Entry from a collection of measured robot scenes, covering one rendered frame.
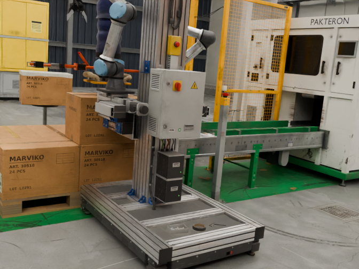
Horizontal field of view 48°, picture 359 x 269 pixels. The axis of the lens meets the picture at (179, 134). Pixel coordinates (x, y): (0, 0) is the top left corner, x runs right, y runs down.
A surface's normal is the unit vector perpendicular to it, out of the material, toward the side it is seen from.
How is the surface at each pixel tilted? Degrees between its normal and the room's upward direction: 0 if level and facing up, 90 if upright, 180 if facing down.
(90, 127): 90
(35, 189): 90
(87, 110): 90
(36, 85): 90
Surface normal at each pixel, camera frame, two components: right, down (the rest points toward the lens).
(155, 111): -0.83, 0.04
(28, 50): 0.55, 0.19
